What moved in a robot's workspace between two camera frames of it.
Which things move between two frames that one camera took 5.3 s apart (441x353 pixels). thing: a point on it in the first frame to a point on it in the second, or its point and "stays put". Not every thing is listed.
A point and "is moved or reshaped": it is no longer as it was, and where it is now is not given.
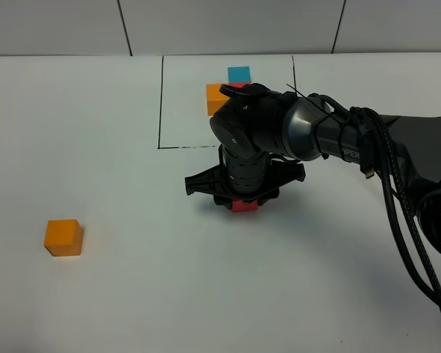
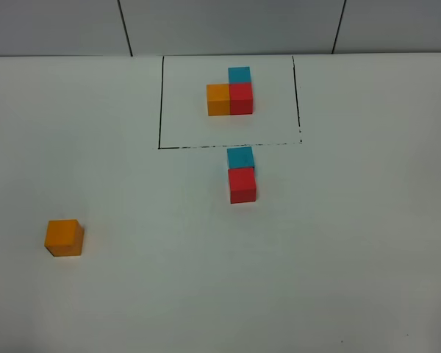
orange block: x=64 y=237 stays put
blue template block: x=239 y=74 stays put
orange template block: x=215 y=100 stays put
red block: x=238 y=206 is moved or reshaped
